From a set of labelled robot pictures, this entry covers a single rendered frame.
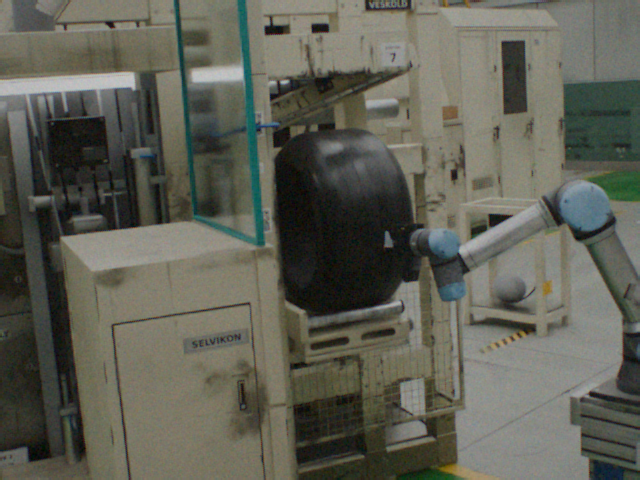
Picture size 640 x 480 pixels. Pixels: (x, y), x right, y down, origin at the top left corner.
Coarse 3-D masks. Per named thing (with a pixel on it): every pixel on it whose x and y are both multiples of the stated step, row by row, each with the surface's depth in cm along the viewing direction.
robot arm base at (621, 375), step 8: (624, 360) 249; (632, 360) 245; (624, 368) 248; (632, 368) 245; (624, 376) 247; (632, 376) 245; (616, 384) 251; (624, 384) 247; (632, 384) 245; (624, 392) 247; (632, 392) 245
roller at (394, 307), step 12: (396, 300) 285; (324, 312) 276; (336, 312) 276; (348, 312) 277; (360, 312) 278; (372, 312) 280; (384, 312) 281; (396, 312) 284; (312, 324) 272; (324, 324) 274; (336, 324) 276
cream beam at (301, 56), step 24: (288, 48) 293; (312, 48) 296; (336, 48) 299; (360, 48) 303; (408, 48) 310; (288, 72) 294; (312, 72) 297; (336, 72) 300; (360, 72) 304; (384, 72) 308
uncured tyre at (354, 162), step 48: (288, 144) 281; (336, 144) 270; (384, 144) 275; (288, 192) 309; (336, 192) 259; (384, 192) 264; (288, 240) 310; (336, 240) 260; (384, 240) 264; (288, 288) 296; (336, 288) 267; (384, 288) 274
